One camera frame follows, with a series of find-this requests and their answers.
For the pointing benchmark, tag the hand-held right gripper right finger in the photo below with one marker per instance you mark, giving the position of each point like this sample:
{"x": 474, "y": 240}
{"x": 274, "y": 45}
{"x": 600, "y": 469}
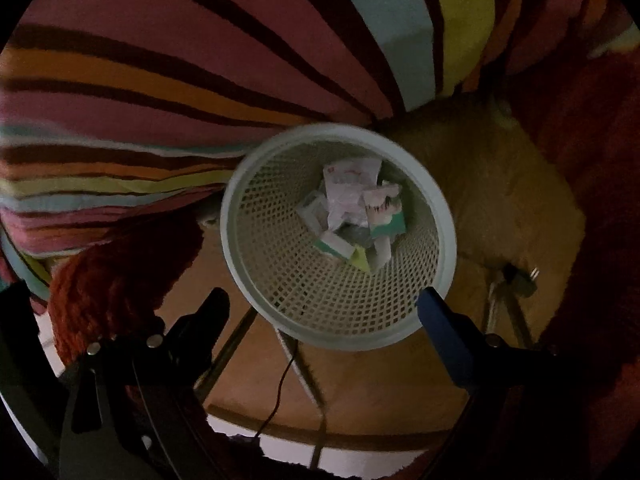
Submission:
{"x": 445, "y": 337}

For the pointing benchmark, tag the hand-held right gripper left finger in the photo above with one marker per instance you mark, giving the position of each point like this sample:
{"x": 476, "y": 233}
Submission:
{"x": 212, "y": 316}

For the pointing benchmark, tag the white mesh wastebasket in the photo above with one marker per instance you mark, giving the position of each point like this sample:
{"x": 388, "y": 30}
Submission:
{"x": 300, "y": 290}

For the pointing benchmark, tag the white paper sheet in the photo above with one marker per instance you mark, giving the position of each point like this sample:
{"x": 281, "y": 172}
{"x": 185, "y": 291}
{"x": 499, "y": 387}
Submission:
{"x": 350, "y": 190}

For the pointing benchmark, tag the black power plug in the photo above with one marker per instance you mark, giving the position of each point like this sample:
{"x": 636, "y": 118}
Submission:
{"x": 520, "y": 277}

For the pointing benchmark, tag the red shaggy rug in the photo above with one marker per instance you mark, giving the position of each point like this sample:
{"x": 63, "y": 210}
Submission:
{"x": 590, "y": 185}

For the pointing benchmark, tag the striped bed sheet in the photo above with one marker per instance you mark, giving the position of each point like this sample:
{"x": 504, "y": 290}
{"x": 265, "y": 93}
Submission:
{"x": 200, "y": 85}

